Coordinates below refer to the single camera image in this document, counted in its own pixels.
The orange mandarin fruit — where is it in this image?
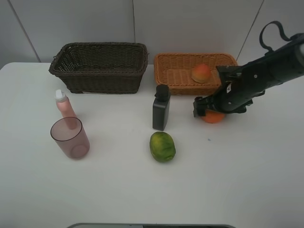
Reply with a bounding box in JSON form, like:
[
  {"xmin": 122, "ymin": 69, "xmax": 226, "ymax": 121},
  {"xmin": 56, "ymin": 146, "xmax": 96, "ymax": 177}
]
[{"xmin": 201, "ymin": 110, "xmax": 225, "ymax": 124}]

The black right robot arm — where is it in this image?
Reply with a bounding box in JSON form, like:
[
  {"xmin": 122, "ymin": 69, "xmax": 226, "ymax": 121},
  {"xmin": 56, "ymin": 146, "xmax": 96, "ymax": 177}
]
[{"xmin": 193, "ymin": 34, "xmax": 304, "ymax": 117}]

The orange wicker basket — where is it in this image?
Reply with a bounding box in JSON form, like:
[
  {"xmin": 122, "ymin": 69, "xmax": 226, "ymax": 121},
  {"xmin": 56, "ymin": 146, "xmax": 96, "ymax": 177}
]
[{"xmin": 154, "ymin": 53, "xmax": 238, "ymax": 96}]

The black rectangular bottle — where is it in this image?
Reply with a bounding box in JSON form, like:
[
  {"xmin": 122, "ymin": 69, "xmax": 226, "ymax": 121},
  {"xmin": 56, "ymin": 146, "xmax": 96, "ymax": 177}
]
[{"xmin": 152, "ymin": 84, "xmax": 171, "ymax": 131}]

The pink bottle white cap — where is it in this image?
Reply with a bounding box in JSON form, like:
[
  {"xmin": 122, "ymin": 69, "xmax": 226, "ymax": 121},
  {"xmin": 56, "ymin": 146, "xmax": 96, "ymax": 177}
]
[{"xmin": 55, "ymin": 89, "xmax": 77, "ymax": 130}]

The translucent pink plastic cup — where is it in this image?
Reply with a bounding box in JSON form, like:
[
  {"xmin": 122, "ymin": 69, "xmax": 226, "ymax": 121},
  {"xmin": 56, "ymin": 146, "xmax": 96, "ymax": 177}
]
[{"xmin": 50, "ymin": 117, "xmax": 90, "ymax": 160}]

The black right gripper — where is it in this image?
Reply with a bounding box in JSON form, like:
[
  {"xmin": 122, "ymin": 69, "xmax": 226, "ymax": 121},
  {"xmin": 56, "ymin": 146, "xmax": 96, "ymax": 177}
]
[{"xmin": 193, "ymin": 95, "xmax": 253, "ymax": 117}]

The dark brown wicker basket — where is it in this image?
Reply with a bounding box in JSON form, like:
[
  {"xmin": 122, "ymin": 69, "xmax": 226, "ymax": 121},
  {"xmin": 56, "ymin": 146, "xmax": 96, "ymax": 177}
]
[{"xmin": 49, "ymin": 42, "xmax": 148, "ymax": 94}]

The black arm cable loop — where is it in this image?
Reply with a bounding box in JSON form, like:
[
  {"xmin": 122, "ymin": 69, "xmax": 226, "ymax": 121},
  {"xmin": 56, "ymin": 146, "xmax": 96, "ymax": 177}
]
[{"xmin": 258, "ymin": 20, "xmax": 292, "ymax": 52}]

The red yellow peach fruit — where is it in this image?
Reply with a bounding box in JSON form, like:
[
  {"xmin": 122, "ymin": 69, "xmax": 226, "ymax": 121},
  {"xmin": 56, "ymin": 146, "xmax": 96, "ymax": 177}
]
[{"xmin": 191, "ymin": 64, "xmax": 212, "ymax": 83}]

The green round fruit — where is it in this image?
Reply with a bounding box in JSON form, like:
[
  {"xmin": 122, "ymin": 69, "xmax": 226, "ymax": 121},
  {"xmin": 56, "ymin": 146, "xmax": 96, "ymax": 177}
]
[{"xmin": 150, "ymin": 132, "xmax": 176, "ymax": 162}]

